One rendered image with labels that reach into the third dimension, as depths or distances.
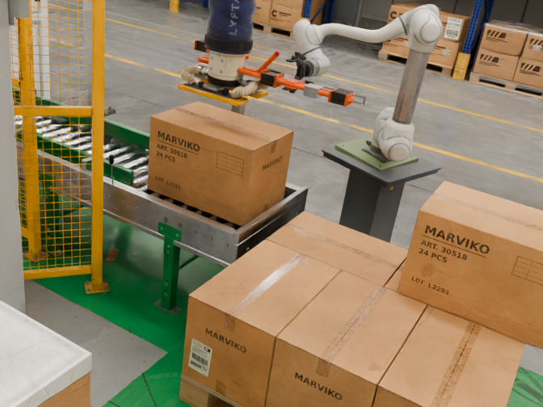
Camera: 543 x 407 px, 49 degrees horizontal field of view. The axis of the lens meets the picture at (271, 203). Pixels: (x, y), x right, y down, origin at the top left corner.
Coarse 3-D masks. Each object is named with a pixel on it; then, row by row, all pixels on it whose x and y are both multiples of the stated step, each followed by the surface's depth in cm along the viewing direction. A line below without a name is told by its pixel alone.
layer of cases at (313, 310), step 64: (256, 256) 268; (320, 256) 276; (384, 256) 284; (192, 320) 239; (256, 320) 227; (320, 320) 232; (384, 320) 238; (448, 320) 244; (256, 384) 233; (320, 384) 217; (384, 384) 204; (448, 384) 208; (512, 384) 213
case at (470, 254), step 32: (448, 192) 260; (480, 192) 264; (416, 224) 243; (448, 224) 236; (480, 224) 234; (512, 224) 238; (416, 256) 247; (448, 256) 240; (480, 256) 234; (512, 256) 228; (416, 288) 252; (448, 288) 245; (480, 288) 238; (512, 288) 232; (480, 320) 243; (512, 320) 236
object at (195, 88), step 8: (184, 88) 284; (192, 88) 283; (200, 88) 283; (224, 88) 280; (208, 96) 279; (216, 96) 277; (224, 96) 277; (240, 96) 280; (232, 104) 274; (240, 104) 275
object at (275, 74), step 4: (260, 72) 274; (264, 72) 276; (268, 72) 278; (272, 72) 279; (276, 72) 279; (280, 72) 278; (260, 76) 274; (264, 76) 272; (268, 76) 271; (272, 76) 270; (276, 76) 271; (280, 76) 274; (260, 80) 274; (264, 80) 274; (268, 80) 273; (272, 80) 272; (276, 80) 272; (264, 84) 274; (268, 84) 273; (272, 84) 272; (276, 84) 274
